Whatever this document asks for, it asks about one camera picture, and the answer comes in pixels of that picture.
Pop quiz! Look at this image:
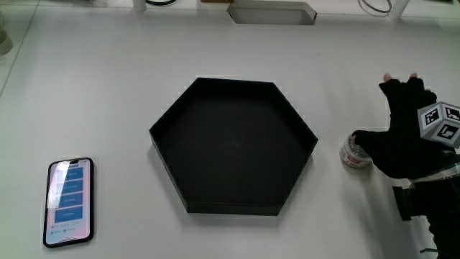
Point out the person's right hand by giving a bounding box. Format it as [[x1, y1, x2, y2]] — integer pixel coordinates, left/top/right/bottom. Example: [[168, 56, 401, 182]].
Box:
[[351, 73, 460, 181]]

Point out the clear round paper clip container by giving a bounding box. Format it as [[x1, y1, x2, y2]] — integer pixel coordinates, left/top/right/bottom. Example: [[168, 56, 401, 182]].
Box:
[[339, 134, 373, 169]]

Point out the person's right forearm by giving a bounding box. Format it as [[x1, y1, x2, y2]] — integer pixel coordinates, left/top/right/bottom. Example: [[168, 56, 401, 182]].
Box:
[[392, 154, 460, 259]]

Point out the white desk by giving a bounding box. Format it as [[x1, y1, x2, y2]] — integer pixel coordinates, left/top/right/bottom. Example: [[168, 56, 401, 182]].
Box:
[[0, 0, 460, 259]]

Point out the black hexagonal tray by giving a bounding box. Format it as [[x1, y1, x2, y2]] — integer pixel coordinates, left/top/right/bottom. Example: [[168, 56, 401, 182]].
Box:
[[149, 76, 319, 217]]

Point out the white tray at top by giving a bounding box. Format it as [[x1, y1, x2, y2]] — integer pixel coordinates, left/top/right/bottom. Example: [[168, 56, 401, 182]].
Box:
[[226, 0, 318, 26]]

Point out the black smartphone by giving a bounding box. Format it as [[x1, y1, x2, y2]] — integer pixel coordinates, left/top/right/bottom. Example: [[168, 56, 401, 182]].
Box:
[[42, 157, 96, 249]]

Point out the grey round object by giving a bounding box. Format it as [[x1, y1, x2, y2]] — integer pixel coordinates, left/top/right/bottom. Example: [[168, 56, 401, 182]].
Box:
[[0, 10, 14, 57]]

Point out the grey cable loop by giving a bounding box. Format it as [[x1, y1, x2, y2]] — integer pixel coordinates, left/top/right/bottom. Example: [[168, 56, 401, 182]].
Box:
[[358, 0, 393, 16]]

